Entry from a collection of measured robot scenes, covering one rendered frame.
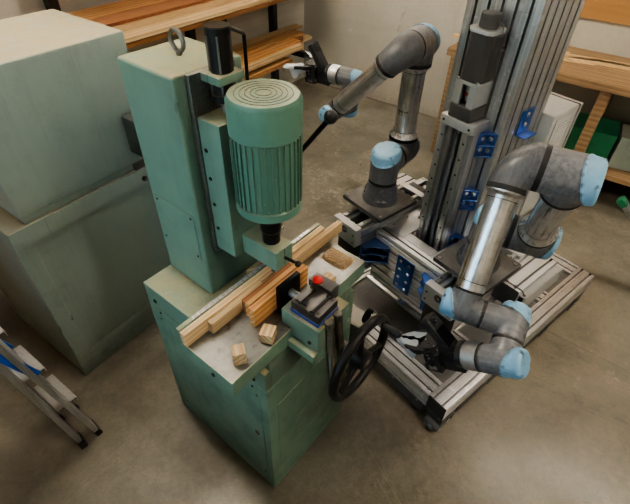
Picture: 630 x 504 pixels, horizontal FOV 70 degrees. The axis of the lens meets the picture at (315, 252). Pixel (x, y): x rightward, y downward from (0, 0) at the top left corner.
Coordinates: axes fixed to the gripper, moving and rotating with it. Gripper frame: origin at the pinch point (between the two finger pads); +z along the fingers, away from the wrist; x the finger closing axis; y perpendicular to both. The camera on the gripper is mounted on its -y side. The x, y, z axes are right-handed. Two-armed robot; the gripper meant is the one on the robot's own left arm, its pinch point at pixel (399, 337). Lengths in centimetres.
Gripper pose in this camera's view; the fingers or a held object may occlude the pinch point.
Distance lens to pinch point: 136.0
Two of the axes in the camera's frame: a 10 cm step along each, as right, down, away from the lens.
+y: 3.7, 8.6, 3.5
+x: 6.3, -5.1, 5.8
